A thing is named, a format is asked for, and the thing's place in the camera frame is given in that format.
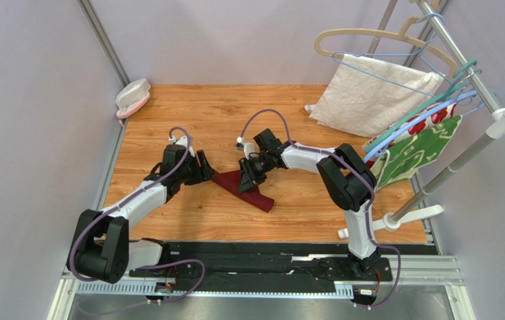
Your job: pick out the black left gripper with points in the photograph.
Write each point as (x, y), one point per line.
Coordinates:
(205, 169)

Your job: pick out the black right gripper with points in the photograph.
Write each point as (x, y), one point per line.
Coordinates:
(249, 172)

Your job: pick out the dark red cloth napkin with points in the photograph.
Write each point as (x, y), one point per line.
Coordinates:
(230, 182)

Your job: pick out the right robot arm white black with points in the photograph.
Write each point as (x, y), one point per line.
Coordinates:
(347, 179)

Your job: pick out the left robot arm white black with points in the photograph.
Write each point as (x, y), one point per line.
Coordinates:
(102, 250)

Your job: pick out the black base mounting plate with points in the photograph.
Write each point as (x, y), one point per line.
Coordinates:
(268, 267)

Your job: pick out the white pink folded cloth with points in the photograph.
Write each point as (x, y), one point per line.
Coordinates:
(132, 98)

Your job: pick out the white textured hanging cloth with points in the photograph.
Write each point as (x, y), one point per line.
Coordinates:
(361, 105)

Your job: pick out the green white patterned cloth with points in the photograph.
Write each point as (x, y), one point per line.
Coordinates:
(402, 160)

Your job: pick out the red flower patterned cloth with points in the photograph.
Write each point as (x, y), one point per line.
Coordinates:
(404, 138)

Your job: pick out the beige clothes hanger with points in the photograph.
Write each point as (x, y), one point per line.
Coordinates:
(400, 36)

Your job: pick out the teal clothes hanger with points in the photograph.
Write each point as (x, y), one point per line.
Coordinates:
(459, 84)

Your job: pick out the blue clothes hanger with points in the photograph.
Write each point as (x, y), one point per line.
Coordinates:
(433, 115)

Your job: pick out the silver white clothes rack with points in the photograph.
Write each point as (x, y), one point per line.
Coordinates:
(408, 213)

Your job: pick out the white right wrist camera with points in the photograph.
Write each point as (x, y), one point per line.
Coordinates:
(247, 147)

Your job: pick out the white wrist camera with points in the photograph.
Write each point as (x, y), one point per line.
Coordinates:
(247, 147)
(183, 141)

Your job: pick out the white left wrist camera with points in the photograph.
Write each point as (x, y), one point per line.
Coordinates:
(183, 141)

